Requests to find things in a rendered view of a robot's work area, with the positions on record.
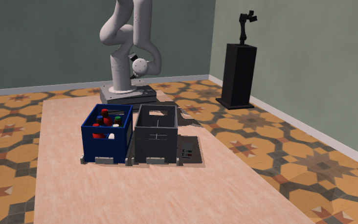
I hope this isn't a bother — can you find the blue bottle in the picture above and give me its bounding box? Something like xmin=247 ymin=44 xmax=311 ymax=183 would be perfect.
xmin=96 ymin=116 xmax=107 ymax=127

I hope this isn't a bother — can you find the blue plastic crate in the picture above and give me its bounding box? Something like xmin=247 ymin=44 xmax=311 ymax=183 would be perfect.
xmin=81 ymin=104 xmax=133 ymax=163

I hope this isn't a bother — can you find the red bottle with pink label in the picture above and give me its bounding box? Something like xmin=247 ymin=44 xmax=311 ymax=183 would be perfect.
xmin=92 ymin=124 xmax=105 ymax=138

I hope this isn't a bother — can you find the green bottle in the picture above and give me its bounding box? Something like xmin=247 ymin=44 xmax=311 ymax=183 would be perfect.
xmin=114 ymin=116 xmax=124 ymax=127

